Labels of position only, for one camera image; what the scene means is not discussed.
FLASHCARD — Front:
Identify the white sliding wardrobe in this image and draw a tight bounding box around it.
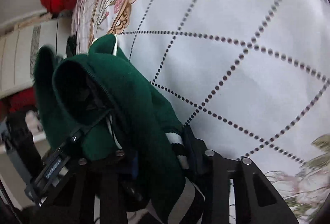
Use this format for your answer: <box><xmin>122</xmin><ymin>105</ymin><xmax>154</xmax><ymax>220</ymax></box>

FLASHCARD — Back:
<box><xmin>1</xmin><ymin>18</ymin><xmax>71</xmax><ymax>98</ymax></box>

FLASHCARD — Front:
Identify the green varsity jacket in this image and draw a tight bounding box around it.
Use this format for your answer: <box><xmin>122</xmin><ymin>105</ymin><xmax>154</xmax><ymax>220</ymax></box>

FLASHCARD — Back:
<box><xmin>34</xmin><ymin>35</ymin><xmax>205</xmax><ymax>223</ymax></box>

